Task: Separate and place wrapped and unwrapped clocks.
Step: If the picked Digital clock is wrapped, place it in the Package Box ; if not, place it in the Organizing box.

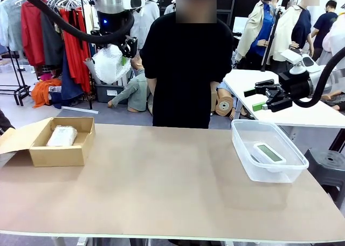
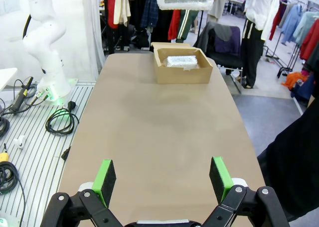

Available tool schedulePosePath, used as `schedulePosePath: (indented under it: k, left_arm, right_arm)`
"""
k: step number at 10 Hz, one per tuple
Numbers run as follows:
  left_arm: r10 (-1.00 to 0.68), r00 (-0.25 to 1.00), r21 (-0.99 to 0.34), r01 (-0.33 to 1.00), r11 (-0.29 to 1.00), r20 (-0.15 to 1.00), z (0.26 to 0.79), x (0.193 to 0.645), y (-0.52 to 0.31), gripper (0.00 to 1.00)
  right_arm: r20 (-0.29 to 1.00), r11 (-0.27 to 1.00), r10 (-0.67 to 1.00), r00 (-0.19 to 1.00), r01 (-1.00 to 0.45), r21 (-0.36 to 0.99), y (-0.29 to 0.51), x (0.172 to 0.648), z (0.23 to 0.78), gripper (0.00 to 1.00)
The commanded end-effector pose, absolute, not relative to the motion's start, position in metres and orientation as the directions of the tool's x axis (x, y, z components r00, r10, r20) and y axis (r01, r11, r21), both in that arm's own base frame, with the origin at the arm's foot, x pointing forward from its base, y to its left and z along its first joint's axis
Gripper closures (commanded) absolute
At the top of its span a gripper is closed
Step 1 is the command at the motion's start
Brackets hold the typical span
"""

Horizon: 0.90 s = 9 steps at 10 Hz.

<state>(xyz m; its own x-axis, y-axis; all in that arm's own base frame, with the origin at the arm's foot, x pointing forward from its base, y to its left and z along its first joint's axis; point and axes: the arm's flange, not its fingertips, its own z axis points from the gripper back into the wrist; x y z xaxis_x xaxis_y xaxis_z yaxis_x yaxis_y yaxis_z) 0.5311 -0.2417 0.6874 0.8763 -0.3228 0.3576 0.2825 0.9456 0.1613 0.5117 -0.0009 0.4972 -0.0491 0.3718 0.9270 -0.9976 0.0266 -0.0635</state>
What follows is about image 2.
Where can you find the green striped trousers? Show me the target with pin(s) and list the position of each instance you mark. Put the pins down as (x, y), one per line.
(185, 25)

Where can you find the cream hanging garment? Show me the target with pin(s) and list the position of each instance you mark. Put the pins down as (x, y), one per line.
(122, 5)

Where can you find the person in black shirt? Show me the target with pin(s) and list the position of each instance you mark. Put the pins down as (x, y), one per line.
(296, 167)

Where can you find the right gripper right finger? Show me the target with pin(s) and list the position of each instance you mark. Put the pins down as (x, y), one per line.
(220, 179)

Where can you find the small white clip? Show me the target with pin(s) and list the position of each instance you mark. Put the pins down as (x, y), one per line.
(20, 140)

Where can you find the open brown cardboard box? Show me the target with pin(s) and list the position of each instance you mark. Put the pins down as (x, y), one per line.
(184, 76)

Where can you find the light blue shirt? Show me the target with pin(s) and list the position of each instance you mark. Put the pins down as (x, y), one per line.
(292, 23)

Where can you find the orange cloth pile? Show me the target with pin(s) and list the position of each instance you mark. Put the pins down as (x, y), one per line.
(295, 80)

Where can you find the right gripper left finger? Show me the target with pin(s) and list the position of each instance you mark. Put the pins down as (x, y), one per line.
(104, 182)

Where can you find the black handheld controller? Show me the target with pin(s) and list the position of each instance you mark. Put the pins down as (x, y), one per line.
(20, 97)

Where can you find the black clothes rack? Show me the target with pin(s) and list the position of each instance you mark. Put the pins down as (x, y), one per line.
(282, 65)

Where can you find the small yellow device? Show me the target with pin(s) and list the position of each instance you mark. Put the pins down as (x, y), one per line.
(3, 157)

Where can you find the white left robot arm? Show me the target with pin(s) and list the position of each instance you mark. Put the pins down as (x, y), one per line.
(42, 37)

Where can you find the white side table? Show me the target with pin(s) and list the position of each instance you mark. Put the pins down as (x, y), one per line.
(6, 75)

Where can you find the red shirt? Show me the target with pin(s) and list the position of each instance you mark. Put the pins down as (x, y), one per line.
(311, 40)

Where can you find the blue plaid shirt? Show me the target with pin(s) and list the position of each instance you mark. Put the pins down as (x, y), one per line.
(149, 8)

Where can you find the white slotted base plate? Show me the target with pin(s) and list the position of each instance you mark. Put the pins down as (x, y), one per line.
(37, 142)

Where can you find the chair draped with clothes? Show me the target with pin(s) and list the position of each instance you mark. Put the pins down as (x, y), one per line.
(224, 45)

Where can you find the mannequin in white jacket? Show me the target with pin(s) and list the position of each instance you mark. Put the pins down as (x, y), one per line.
(259, 18)

